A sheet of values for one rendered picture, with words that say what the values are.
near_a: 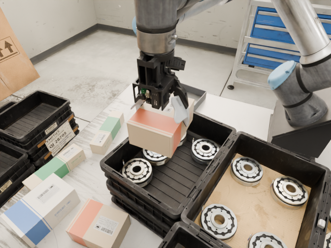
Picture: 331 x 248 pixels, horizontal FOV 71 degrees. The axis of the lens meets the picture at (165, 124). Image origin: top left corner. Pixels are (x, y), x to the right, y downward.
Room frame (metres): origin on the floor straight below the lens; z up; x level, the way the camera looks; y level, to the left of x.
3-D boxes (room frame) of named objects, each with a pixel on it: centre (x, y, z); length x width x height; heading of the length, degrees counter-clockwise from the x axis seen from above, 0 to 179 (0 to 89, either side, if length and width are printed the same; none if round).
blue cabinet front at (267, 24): (2.08, -1.15, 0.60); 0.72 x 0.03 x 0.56; 65
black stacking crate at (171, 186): (0.52, -0.02, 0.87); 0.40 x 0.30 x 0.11; 145
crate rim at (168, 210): (0.52, -0.02, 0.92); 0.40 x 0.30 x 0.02; 145
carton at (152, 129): (0.46, 0.01, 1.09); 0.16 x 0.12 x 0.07; 155
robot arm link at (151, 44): (0.44, 0.01, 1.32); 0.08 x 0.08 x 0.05
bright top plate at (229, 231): (0.29, -0.15, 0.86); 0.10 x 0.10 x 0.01
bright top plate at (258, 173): (0.47, -0.28, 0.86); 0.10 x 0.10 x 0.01
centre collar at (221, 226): (0.29, -0.15, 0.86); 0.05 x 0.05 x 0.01
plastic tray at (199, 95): (1.08, -0.07, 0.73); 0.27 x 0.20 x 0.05; 58
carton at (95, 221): (0.33, 0.22, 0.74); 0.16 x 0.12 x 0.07; 69
